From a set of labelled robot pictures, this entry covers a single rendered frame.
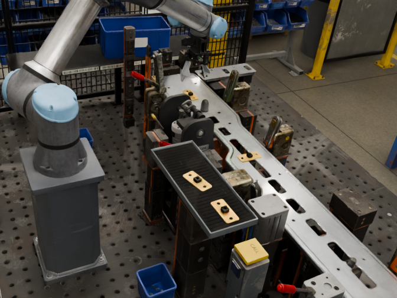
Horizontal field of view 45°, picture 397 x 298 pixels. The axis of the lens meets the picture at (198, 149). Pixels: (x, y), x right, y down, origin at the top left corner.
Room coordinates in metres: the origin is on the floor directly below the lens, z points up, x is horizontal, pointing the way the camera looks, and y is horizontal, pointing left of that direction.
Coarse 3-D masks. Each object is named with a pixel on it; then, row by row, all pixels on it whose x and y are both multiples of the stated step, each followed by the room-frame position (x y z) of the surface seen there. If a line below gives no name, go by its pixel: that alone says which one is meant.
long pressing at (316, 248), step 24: (216, 96) 1.79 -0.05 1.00; (240, 144) 1.45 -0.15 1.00; (240, 168) 1.30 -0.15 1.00; (264, 168) 1.32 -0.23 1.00; (264, 192) 1.19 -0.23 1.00; (288, 192) 1.20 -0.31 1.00; (288, 216) 1.09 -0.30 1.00; (312, 216) 1.10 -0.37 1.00; (312, 240) 1.00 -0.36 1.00; (336, 240) 1.01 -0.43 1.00; (336, 264) 0.91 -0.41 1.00; (360, 264) 0.92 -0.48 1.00; (360, 288) 0.84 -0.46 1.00; (384, 288) 0.85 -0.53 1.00
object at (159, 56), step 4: (152, 52) 1.70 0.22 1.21; (156, 52) 1.69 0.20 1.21; (164, 52) 1.70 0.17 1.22; (152, 56) 1.68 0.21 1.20; (156, 56) 1.67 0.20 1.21; (160, 56) 1.68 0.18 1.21; (164, 56) 1.70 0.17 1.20; (156, 60) 1.67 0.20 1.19; (160, 60) 1.68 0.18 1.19; (156, 64) 1.68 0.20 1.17; (160, 64) 1.68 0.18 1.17; (156, 68) 1.69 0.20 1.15; (160, 68) 1.68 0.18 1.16; (156, 72) 1.69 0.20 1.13; (160, 72) 1.68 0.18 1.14; (156, 76) 1.70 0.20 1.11; (160, 76) 1.68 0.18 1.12; (156, 80) 1.70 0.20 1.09; (160, 80) 1.68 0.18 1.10; (160, 84) 1.68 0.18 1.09
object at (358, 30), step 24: (336, 0) 4.18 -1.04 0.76; (360, 0) 4.38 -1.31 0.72; (384, 0) 4.53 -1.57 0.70; (336, 24) 4.26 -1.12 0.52; (360, 24) 4.43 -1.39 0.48; (384, 24) 4.59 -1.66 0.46; (336, 48) 4.31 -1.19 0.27; (360, 48) 4.49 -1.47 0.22; (384, 48) 4.63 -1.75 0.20; (312, 72) 4.22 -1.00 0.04
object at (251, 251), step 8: (248, 240) 0.81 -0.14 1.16; (256, 240) 0.81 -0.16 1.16; (240, 248) 0.78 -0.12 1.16; (248, 248) 0.78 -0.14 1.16; (256, 248) 0.79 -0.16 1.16; (240, 256) 0.76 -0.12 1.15; (248, 256) 0.76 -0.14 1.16; (256, 256) 0.76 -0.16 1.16; (264, 256) 0.77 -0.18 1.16; (248, 264) 0.74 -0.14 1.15
